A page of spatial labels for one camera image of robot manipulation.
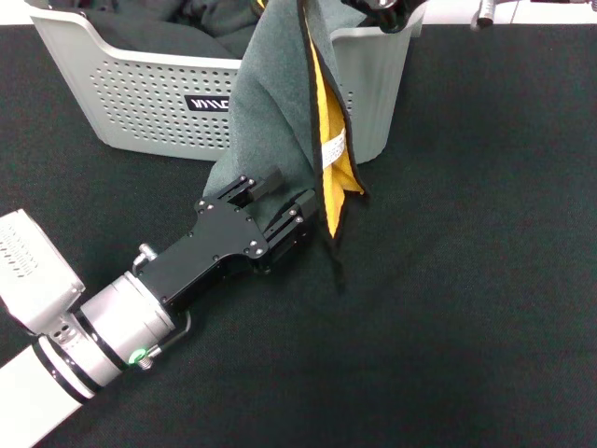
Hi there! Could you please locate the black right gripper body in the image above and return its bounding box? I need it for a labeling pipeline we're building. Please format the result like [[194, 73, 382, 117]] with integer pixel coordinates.
[[342, 0, 428, 35]]

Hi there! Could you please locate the grey perforated storage box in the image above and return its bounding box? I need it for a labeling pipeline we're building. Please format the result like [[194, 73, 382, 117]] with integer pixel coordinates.
[[27, 0, 426, 166]]

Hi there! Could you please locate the black cloth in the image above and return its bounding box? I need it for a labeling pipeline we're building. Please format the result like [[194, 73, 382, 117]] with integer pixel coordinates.
[[78, 0, 240, 60]]

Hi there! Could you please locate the dark charcoal cloth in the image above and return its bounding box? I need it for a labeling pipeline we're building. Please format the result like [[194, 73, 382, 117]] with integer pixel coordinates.
[[179, 0, 263, 58]]

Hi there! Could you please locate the grey and yellow towel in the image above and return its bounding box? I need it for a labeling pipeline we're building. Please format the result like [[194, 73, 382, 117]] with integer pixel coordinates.
[[202, 0, 370, 294]]

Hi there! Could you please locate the left arm cable with plug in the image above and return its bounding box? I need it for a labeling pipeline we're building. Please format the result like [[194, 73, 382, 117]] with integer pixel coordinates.
[[132, 242, 193, 373]]

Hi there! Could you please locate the right arm cable with plug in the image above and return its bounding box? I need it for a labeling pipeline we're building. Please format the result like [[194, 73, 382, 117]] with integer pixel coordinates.
[[469, 0, 597, 32]]

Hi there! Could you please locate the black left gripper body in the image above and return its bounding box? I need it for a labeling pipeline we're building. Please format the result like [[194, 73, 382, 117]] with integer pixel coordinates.
[[134, 198, 271, 315]]

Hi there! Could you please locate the arm cable with plug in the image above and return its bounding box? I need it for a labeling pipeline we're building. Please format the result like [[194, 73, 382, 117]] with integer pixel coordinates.
[[132, 242, 193, 373], [469, 0, 597, 32]]

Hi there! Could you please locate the black tablecloth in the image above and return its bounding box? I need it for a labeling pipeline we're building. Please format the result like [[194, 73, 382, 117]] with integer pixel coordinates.
[[0, 22, 597, 448]]

